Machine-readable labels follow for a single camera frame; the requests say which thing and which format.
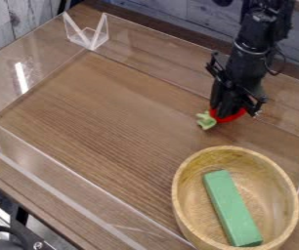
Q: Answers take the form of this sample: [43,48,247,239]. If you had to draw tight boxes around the clear acrylic corner bracket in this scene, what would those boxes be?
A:
[63,13,110,51]

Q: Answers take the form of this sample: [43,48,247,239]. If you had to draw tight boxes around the oval wooden bowl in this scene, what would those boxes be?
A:
[171,146,299,250]

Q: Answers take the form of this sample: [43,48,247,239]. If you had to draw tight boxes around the black metal table bracket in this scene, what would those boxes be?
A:
[11,205,56,250]

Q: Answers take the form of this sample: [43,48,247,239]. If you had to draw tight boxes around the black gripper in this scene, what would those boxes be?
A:
[207,43,272,118]

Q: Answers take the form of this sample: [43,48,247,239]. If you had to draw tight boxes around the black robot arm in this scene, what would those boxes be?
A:
[207,0,296,122]

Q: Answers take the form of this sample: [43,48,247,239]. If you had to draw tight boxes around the clear acrylic table enclosure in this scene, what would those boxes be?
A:
[0,14,299,250]

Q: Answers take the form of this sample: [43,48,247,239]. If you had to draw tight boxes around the green rectangular block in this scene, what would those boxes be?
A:
[203,170,264,247]

